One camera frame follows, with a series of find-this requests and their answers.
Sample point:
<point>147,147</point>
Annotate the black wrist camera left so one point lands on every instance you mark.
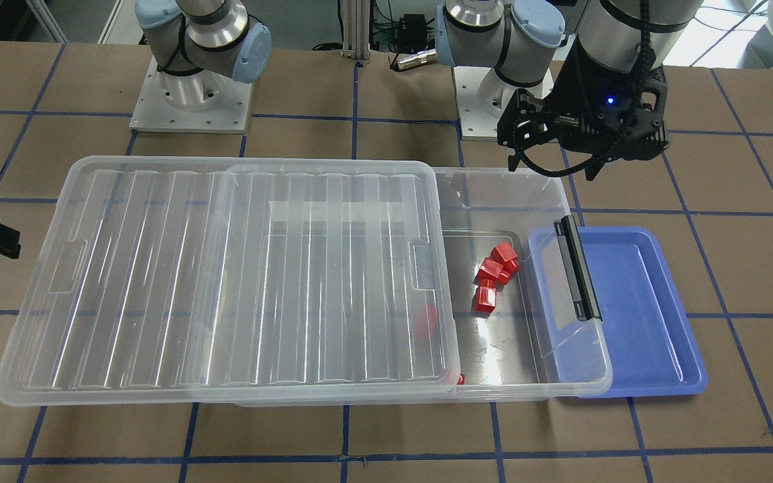
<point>622,122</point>

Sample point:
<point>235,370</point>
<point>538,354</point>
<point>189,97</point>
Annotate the red block under lid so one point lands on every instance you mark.
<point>426,322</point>

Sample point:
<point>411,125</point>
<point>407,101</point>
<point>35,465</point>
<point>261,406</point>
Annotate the clear plastic box lid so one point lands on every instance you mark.
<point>120,307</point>

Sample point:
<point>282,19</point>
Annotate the clear plastic storage box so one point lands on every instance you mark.
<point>527,349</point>

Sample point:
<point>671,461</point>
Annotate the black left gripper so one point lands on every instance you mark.
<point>578,94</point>

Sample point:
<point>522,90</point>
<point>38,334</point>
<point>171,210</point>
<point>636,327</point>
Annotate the black box latch handle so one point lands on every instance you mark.
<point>582,292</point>

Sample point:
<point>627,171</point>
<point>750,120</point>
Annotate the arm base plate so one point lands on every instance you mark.
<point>205,102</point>
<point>481,97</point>

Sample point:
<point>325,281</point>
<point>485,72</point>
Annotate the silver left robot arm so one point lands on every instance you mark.
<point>518,39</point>

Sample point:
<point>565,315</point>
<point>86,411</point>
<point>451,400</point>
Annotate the blue plastic tray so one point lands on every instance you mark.
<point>640,345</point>

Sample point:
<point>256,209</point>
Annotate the black power strip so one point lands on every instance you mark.
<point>412,31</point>

